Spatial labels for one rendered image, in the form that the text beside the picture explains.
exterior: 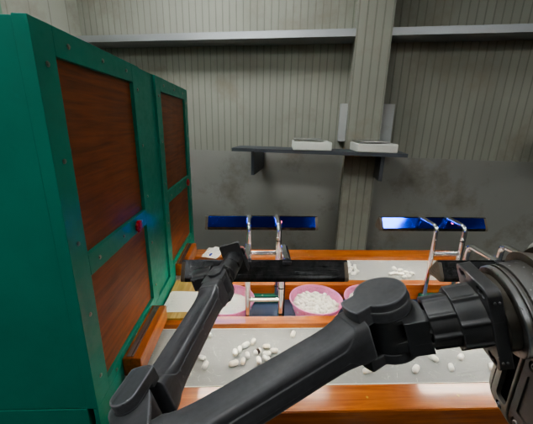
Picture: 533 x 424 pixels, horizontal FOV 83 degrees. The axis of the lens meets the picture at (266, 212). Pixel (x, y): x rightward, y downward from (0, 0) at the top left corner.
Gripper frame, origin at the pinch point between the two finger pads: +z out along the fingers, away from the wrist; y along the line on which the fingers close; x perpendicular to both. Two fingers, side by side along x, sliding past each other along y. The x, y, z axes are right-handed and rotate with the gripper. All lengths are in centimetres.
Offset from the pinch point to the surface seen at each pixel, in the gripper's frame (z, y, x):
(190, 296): 32, 29, -44
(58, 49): -27, -63, -14
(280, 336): 15.0, 47.5, -1.9
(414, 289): 65, 71, 64
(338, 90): 234, -54, 70
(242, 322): 17.9, 39.5, -17.1
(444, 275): 18, 37, 66
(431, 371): 5, 66, 52
